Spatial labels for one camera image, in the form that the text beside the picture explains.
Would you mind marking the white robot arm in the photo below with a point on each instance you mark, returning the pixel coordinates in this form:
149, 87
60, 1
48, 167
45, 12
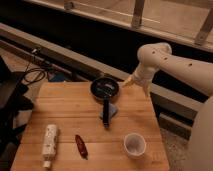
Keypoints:
195, 73

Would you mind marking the dark red pepper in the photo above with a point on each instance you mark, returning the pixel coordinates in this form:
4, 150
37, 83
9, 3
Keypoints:
81, 147

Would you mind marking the white game remote controller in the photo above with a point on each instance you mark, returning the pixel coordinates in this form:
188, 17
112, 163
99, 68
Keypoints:
49, 144

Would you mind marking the blue sponge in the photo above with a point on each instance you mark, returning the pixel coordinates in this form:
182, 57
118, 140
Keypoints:
112, 111

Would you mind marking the white ceramic bowl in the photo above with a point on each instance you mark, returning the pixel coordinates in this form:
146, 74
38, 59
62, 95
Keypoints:
134, 145

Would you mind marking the black frying pan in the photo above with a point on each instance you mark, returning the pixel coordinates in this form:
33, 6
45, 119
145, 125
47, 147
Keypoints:
104, 89

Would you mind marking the black chair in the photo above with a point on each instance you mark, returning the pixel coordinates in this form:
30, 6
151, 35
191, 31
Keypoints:
12, 100

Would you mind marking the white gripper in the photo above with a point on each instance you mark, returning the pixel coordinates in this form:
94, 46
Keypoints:
141, 76

